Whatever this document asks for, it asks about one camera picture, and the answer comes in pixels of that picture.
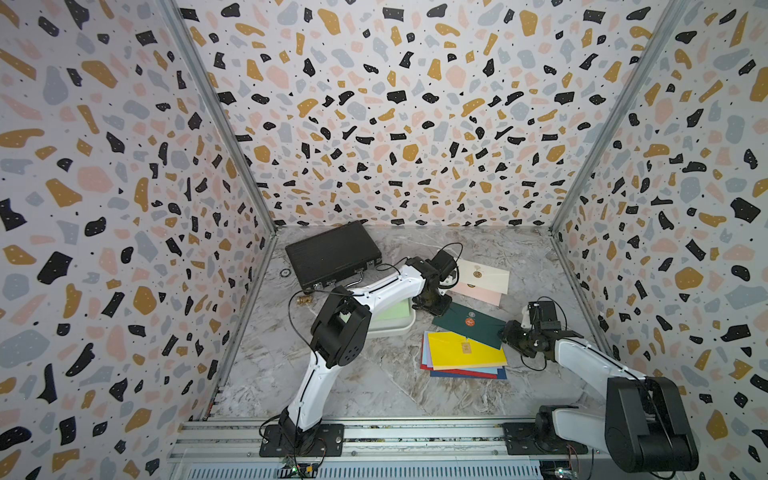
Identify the light green envelope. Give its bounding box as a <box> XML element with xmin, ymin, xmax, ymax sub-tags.
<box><xmin>372</xmin><ymin>300</ymin><xmax>412</xmax><ymax>322</ymax></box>

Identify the dark green envelope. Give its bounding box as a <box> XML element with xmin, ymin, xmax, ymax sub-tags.
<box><xmin>432</xmin><ymin>302</ymin><xmax>505</xmax><ymax>349</ymax></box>

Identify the yellow envelope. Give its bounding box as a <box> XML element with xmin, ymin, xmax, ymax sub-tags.
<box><xmin>426</xmin><ymin>332</ymin><xmax>508</xmax><ymax>370</ymax></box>

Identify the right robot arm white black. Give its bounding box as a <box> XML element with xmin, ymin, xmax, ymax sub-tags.
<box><xmin>499</xmin><ymin>298</ymin><xmax>699</xmax><ymax>479</ymax></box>

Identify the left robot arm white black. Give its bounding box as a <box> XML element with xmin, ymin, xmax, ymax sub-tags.
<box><xmin>278</xmin><ymin>249</ymin><xmax>459</xmax><ymax>445</ymax></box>

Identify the white storage box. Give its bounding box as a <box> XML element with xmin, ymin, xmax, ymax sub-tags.
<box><xmin>367</xmin><ymin>299</ymin><xmax>416</xmax><ymax>340</ymax></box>

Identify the pink envelope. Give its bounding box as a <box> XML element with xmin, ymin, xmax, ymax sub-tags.
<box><xmin>451</xmin><ymin>282</ymin><xmax>502</xmax><ymax>306</ymax></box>

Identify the dark blue envelope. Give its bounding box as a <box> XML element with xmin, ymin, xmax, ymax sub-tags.
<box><xmin>430</xmin><ymin>368</ymin><xmax>507</xmax><ymax>380</ymax></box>

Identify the light blue envelope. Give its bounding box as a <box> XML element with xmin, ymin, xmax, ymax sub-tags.
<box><xmin>420</xmin><ymin>337</ymin><xmax>506</xmax><ymax>379</ymax></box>

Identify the red envelope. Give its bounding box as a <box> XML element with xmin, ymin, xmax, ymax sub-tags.
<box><xmin>420</xmin><ymin>344</ymin><xmax>497</xmax><ymax>372</ymax></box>

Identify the black briefcase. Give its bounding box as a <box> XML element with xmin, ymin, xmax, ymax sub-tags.
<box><xmin>285</xmin><ymin>221</ymin><xmax>382</xmax><ymax>293</ymax></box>

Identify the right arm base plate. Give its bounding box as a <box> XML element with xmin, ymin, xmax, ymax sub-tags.
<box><xmin>501</xmin><ymin>422</ymin><xmax>589</xmax><ymax>456</ymax></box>

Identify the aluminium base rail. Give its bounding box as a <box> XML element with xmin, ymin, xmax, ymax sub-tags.
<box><xmin>166</xmin><ymin>416</ymin><xmax>679</xmax><ymax>480</ymax></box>

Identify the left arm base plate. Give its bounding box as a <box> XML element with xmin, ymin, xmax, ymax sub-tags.
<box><xmin>259</xmin><ymin>423</ymin><xmax>344</xmax><ymax>458</ymax></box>

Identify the right corner aluminium post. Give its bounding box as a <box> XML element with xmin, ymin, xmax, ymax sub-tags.
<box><xmin>549</xmin><ymin>0</ymin><xmax>691</xmax><ymax>234</ymax></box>

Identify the corner aluminium post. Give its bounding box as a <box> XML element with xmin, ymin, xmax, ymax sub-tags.
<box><xmin>549</xmin><ymin>0</ymin><xmax>691</xmax><ymax>234</ymax></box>
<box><xmin>157</xmin><ymin>0</ymin><xmax>278</xmax><ymax>234</ymax></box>

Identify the left corner aluminium post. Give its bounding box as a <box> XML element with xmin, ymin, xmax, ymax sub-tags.
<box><xmin>157</xmin><ymin>0</ymin><xmax>278</xmax><ymax>234</ymax></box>

